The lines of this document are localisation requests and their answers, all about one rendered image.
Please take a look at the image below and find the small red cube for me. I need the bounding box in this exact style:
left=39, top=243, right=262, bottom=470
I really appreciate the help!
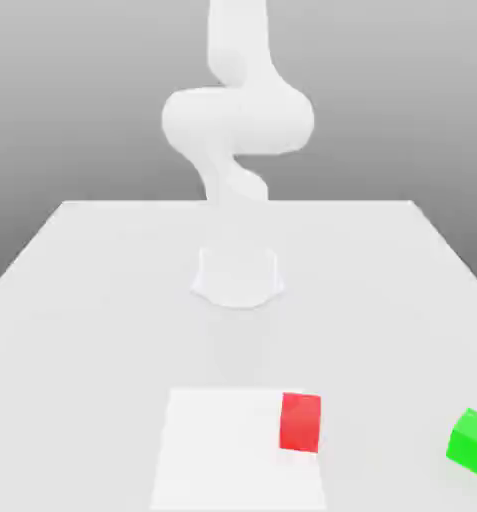
left=278, top=391, right=322, bottom=454

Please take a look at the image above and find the small green cube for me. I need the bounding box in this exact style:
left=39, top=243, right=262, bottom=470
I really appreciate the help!
left=445, top=407, right=477, bottom=479

